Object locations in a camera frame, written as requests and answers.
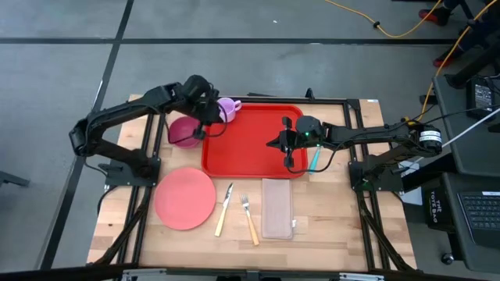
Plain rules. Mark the black tote bag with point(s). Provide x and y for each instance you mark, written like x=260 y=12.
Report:
x=437 y=207

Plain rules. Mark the black caster wheel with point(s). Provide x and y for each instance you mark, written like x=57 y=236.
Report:
x=447 y=258

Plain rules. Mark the dark grey desk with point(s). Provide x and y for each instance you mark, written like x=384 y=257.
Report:
x=461 y=156

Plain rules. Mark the red plastic tray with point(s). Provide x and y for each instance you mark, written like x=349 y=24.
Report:
x=250 y=152

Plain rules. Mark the black camera rig bar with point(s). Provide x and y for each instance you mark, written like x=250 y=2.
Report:
x=250 y=275

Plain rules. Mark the dark laptop computer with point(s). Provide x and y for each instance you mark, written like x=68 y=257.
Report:
x=484 y=212

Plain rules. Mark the beige cloth napkin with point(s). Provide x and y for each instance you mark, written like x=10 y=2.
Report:
x=277 y=210

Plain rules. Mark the person's red black shoe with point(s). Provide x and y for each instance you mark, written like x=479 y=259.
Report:
x=443 y=59
x=433 y=15

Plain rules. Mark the lilac plastic mug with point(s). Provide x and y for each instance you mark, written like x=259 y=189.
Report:
x=231 y=109

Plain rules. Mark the pink round plate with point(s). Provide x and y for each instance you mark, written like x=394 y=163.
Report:
x=185 y=199

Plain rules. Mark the grey stand foot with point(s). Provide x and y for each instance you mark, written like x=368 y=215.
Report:
x=11 y=178

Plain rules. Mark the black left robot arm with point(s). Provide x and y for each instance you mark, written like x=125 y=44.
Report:
x=117 y=113

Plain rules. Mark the black aluminium table frame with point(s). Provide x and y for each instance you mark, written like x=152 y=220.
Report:
x=332 y=100

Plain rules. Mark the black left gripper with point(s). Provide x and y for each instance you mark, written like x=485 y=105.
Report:
x=207 y=111

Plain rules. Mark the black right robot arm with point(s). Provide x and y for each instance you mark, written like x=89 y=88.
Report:
x=371 y=134

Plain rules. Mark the black power adapter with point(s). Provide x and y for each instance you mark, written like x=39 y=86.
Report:
x=482 y=97

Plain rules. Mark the teal pen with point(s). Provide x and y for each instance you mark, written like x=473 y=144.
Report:
x=314 y=160

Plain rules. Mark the magenta plastic bowl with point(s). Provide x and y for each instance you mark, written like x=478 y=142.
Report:
x=181 y=130

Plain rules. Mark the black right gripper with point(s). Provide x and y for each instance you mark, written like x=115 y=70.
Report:
x=306 y=132

